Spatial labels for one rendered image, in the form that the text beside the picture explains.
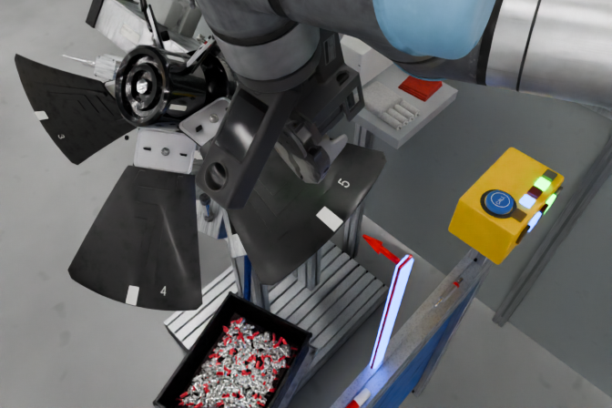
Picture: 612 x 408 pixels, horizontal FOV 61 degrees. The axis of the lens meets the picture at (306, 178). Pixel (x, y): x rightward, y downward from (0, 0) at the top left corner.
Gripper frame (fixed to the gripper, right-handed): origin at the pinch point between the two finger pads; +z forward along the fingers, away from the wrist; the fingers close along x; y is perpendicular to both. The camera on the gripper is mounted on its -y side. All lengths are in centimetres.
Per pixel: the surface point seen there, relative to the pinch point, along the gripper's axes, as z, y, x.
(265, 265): 10.2, -9.6, 0.8
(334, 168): 9.9, 5.7, 3.0
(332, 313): 125, -2, 20
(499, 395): 138, 15, -34
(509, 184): 29.5, 26.6, -12.1
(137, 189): 16.9, -14.3, 28.2
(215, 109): 10.9, 2.1, 24.4
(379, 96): 54, 39, 28
